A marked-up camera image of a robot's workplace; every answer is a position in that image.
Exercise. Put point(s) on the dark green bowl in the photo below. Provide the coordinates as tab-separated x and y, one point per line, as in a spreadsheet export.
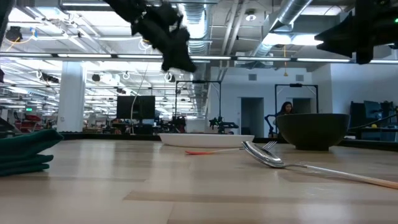
312	130

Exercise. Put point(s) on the white building column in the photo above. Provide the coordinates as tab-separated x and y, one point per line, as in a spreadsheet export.
71	99

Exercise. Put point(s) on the folded dark green napkin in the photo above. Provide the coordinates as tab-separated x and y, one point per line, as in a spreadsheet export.
25	146

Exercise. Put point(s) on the silver ceiling duct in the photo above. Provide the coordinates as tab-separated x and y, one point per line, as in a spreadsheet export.
199	28
289	12

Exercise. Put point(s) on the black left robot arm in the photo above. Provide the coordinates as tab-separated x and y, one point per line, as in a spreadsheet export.
4	18

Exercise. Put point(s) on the dark equipment rack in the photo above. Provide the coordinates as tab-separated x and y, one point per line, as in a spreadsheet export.
373	110

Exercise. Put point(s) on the long linear ceiling light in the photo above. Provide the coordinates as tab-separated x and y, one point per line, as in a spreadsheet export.
87	56

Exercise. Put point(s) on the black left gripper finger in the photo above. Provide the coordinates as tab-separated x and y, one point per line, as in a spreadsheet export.
161	43
180	49

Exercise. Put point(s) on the black display screen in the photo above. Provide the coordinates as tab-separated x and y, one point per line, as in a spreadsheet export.
136	107

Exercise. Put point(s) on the person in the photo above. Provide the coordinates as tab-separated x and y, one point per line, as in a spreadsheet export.
286	109

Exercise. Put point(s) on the white round plate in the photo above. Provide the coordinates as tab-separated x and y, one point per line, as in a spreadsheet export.
205	140

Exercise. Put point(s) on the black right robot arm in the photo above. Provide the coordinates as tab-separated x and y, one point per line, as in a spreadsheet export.
392	12

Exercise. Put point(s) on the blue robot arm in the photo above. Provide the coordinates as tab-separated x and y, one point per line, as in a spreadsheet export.
267	118

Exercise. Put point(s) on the small black robot arm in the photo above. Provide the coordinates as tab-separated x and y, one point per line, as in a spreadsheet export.
222	125

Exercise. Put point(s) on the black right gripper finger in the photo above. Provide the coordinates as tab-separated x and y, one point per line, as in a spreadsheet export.
342	47
340	31

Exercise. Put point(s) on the black gantry frame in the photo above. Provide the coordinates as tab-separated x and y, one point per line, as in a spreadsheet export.
199	81
295	85

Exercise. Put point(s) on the red equipment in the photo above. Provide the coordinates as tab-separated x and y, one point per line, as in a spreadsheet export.
31	119

